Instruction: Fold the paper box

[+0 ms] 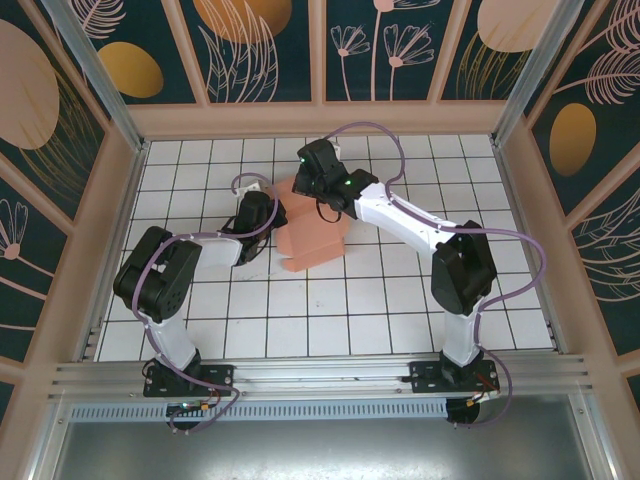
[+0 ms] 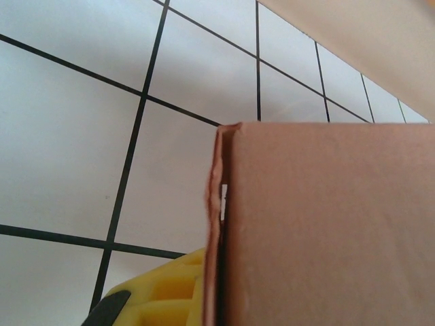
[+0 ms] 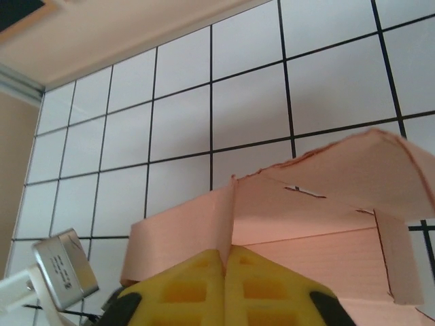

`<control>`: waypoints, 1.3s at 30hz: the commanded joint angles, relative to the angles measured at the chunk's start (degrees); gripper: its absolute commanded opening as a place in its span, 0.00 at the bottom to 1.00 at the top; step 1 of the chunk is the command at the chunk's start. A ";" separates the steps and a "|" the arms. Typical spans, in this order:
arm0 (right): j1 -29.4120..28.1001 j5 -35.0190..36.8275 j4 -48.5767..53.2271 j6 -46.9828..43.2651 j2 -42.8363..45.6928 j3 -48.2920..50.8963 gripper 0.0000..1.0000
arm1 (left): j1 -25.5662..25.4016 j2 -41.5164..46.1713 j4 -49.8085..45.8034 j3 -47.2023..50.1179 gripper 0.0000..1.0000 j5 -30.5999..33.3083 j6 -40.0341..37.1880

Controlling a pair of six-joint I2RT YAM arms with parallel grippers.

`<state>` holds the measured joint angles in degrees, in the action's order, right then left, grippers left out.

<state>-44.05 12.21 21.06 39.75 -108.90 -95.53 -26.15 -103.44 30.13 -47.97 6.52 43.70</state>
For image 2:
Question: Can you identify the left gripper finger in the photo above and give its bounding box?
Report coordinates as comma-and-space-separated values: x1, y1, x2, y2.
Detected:
80, 247, 208, 326

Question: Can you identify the pink paper box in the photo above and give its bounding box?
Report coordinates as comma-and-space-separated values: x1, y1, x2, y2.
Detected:
203, 122, 435, 326

